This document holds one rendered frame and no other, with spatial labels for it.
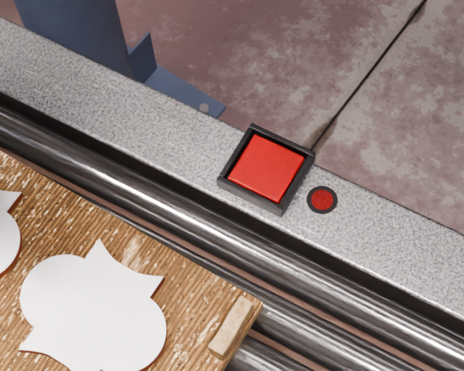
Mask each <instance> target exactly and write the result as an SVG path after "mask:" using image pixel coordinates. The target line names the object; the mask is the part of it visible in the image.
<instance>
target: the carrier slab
mask: <svg viewBox="0 0 464 371"><path fill-rule="evenodd" d="M0 190H2V191H13V192H22V194H23V195H24V196H23V198H22V199H21V201H20V202H19V203H18V204H17V205H16V207H15V208H14V209H13V211H12V212H11V213H10V215H11V217H12V218H14V220H15V222H16V223H17V225H18V226H19V228H20V231H21V235H22V248H21V254H20V256H19V258H18V260H17V262H16V263H15V265H14V267H13V268H12V269H11V270H10V271H9V272H8V273H7V274H6V275H4V276H3V277H1V278H0V371H71V370H69V369H68V368H66V367H64V366H63V365H62V364H60V363H58V362H57V361H55V360H54V359H53V358H50V357H48V356H44V355H40V354H35V353H20V352H19V350H18V349H19V348H20V347H21V346H22V344H23V343H24V341H25V340H26V339H27V337H28V335H30V333H31V332H32V330H33V329H34V328H33V327H32V326H31V325H30V323H29V322H28V321H27V319H26V318H25V316H24V314H23V311H22V310H21V303H20V294H21V287H22V285H23V282H24V280H25V278H26V276H27V275H28V274H29V272H30V271H31V270H32V269H33V268H34V267H35V266H36V265H38V264H39V263H40V262H41V261H44V260H46V259H47V258H50V257H53V256H56V255H76V256H79V257H81V258H84V259H85V257H86V256H87V255H88V254H89V252H90V251H91V249H92V248H93V247H94V245H95V243H97V241H98V240H99V239H100V240H101V242H102V243H103V245H104V247H105V249H106V250H107V251H108V253H109V254H110V255H111V256H112V258H113V259H114V260H116V261H118V262H119V263H120V264H122V265H124V266H126V267H127V268H129V269H131V270H133V271H134V272H137V273H140V274H143V275H154V276H164V277H165V281H164V282H163V283H162V285H161V287H160V288H159V290H158V291H157V292H156V294H155V295H154V297H153V298H152V300H153V301H154V302H155V303H156V304H157V305H158V306H159V308H160V309H161V311H162V313H163V315H164V318H165V320H166V326H167V339H166V344H165V347H164V350H163V352H162V354H161V355H160V357H159V358H158V360H157V361H156V362H155V363H154V364H153V365H152V366H151V367H149V368H148V369H146V370H145V371H224V369H225V368H226V366H227V365H228V363H229V361H230V360H231V358H232V357H233V355H234V353H235V352H236V350H237V348H238V347H239V346H240V344H241V343H242V340H243V339H244V338H245V336H246V334H247V332H248V331H249V330H250V328H251V326H252V325H253V323H254V322H255V320H256V318H257V316H258V315H259V314H260V312H261V310H262V309H263V302H262V301H260V300H259V299H257V298H255V297H254V296H252V295H250V294H248V293H247V292H245V291H243V290H241V289H240V288H238V287H236V286H235V285H233V284H231V283H229V282H227V281H226V280H224V279H222V278H221V277H219V276H217V275H215V274H214V273H212V272H210V271H208V270H207V269H205V268H203V267H201V266H200V265H198V264H196V263H195V262H193V261H191V260H189V259H188V258H186V257H184V256H182V255H181V254H179V253H177V252H175V251H174V250H172V249H170V248H168V247H167V246H165V245H163V244H162V243H160V242H158V241H156V240H155V239H153V238H151V237H149V236H148V235H146V234H144V233H142V232H141V231H139V230H137V229H135V228H134V227H132V226H130V225H129V224H127V223H125V222H123V221H122V220H120V219H118V218H116V217H115V216H113V215H111V214H109V213H108V212H106V211H104V210H102V209H101V208H99V207H97V206H95V205H94V204H92V203H90V202H89V201H87V200H85V199H83V198H82V197H80V196H78V195H76V194H75V193H73V192H71V191H69V190H68V189H66V188H64V187H62V186H61V185H59V184H57V183H56V182H54V181H52V180H50V179H49V178H47V177H45V176H43V175H42V174H40V173H38V172H37V171H35V170H33V169H31V168H30V167H28V166H26V165H24V164H23V163H21V162H19V161H18V160H16V159H14V158H12V157H10V156H9V155H7V154H5V153H3V152H2V151H0ZM240 296H243V297H245V298H247V299H248V300H249V301H250V302H252V303H253V314H252V316H251V318H250V319H249V321H248V323H247V325H246V326H245V329H244V330H243V331H242V333H241V334H240V336H239V337H238V339H237V340H236V341H235V343H234V345H233V347H232V348H231V351H230V352H229V354H228V355H227V357H226V358H225V360H224V361H220V360H219V359H218V358H216V357H214V356H213V355H211V354H210V352H209V350H208V344H209V343H210V342H211V340H212V339H213V338H214V337H215V336H216V334H217V332H218V331H219V329H220V328H221V327H222V324H223V322H224V321H225V319H226V317H227V315H228V313H229V312H230V310H231V309H232V307H233V305H234V304H235V302H236V301H237V299H238V298H239V297H240Z"/></svg>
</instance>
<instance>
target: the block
mask: <svg viewBox="0 0 464 371"><path fill-rule="evenodd" d="M252 314H253V303H252V302H250V301H249V300H248V299H247V298H245V297H243V296H240V297H239V298H238V299H237V301H236V302H235V304H234V305H233V307H232V309H231V310H230V312H229V313H228V315H227V317H226V319H225V321H224V322H223V324H222V327H221V328H220V329H219V331H218V332H217V334H216V336H215V337H214V338H213V339H212V340H211V342H210V343H209V344H208V350H209V352H210V354H211V355H213V356H214V357H216V358H218V359H219V360H220V361H224V360H225V358H226V357H227V355H228V354H229V352H230V351H231V348H232V347H233V345H234V343H235V341H236V340H237V339H238V337H239V336H240V334H241V333H242V331H243V330H244V329H245V326H246V325H247V323H248V321H249V319H250V318H251V316H252Z"/></svg>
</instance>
